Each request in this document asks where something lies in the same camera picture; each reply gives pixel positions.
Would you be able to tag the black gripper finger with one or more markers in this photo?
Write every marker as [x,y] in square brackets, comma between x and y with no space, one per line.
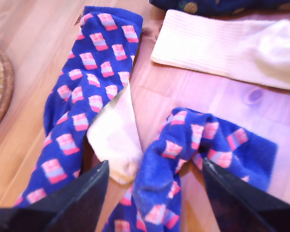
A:
[75,207]
[236,207]

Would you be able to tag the cream white sock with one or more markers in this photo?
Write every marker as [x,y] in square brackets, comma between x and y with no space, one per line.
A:
[207,48]
[113,135]

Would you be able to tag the blue pink brick pattern sock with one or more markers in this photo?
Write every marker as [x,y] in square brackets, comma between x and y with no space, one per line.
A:
[157,174]
[87,72]

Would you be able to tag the navy pineapple pattern sock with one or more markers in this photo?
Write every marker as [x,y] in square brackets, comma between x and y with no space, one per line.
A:
[174,6]

